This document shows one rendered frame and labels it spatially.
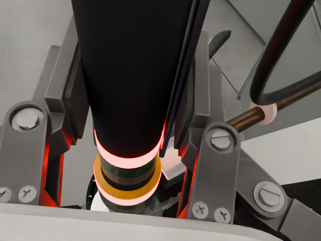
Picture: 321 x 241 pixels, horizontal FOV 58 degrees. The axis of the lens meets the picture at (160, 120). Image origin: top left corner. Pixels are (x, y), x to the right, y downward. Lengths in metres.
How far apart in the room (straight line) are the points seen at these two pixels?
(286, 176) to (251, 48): 2.14
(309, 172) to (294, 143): 0.07
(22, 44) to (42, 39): 0.16
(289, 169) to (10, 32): 2.40
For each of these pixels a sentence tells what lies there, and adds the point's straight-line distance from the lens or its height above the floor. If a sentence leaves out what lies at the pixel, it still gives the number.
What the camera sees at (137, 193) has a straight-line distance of 0.18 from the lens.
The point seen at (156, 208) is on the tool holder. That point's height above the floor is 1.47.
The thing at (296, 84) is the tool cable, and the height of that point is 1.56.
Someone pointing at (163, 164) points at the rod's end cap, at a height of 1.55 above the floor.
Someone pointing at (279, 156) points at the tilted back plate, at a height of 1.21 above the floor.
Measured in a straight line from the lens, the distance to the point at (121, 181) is 0.17.
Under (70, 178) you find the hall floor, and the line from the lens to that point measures 1.89.
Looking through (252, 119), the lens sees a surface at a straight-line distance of 0.26.
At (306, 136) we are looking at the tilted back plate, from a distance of 0.67.
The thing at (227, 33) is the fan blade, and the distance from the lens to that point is 0.51.
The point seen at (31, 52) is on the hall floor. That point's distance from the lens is 2.51.
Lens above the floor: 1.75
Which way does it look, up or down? 59 degrees down
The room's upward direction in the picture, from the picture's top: 12 degrees clockwise
